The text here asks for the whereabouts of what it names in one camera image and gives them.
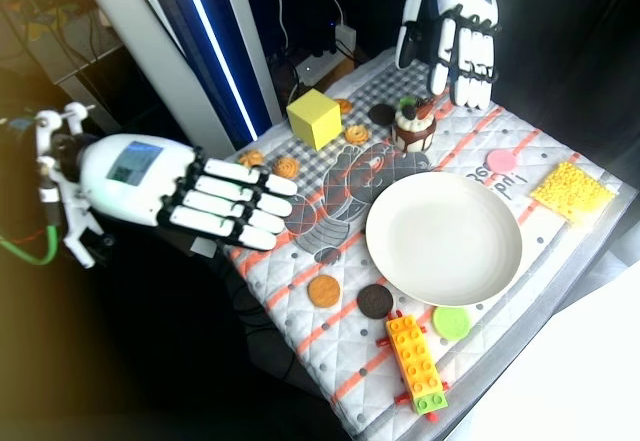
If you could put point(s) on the white column with blue light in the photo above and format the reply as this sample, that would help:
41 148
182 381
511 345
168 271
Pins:
150 36

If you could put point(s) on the grey quilt with bear print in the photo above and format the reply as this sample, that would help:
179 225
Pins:
310 321

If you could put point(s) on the cluttered background shelf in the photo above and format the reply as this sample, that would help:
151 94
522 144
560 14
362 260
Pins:
75 61

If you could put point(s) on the green round cookie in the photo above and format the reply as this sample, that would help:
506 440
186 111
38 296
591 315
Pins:
451 322

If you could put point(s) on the yellow cube block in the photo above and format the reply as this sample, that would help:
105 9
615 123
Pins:
315 118

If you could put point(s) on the white power adapter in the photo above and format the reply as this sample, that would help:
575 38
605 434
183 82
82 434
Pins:
345 37

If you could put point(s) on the bag of yellow beads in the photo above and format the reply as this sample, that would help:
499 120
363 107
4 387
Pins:
572 192

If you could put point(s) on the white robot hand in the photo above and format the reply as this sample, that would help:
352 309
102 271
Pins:
125 186
465 6

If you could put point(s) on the round orange biscuit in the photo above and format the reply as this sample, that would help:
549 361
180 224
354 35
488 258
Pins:
323 290

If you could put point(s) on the white box with socket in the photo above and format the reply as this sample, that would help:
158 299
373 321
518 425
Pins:
320 67

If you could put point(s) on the orange yellow green brick toy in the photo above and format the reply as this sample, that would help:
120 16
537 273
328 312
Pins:
417 361

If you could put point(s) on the chocolate cupcake toy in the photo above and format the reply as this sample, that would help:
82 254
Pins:
414 131

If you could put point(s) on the dark chocolate sandwich cookie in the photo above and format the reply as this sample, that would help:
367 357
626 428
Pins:
382 113
375 301

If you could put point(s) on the pink sandwich cookie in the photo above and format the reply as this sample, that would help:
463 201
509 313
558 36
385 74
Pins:
501 160

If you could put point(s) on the white round plate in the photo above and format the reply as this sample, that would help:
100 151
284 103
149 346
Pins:
442 238

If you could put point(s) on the golden swirl butter cookie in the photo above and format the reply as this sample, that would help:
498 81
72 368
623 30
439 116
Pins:
344 106
286 166
357 134
250 158

